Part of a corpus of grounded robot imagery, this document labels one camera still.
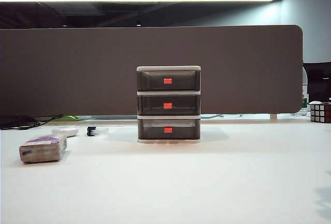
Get black cables bundle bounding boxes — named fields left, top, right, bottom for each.
left=0, top=114, right=64, bottom=130

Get white rounded charger case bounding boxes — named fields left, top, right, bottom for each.
left=52, top=127, right=79, bottom=138

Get black monitor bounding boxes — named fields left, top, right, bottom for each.
left=303, top=62, right=331, bottom=103

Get brown desk partition panel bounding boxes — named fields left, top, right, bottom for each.
left=0, top=24, right=304, bottom=116

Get white plastic drawer cabinet frame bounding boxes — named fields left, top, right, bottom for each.
left=136, top=65, right=202, bottom=144

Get clear bottle green label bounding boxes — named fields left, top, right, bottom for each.
left=302, top=67, right=310, bottom=106

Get Rubik's cube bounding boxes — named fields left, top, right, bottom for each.
left=309, top=101, right=331, bottom=124

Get napkin pack purple print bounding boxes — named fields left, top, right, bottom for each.
left=19, top=134, right=68, bottom=164

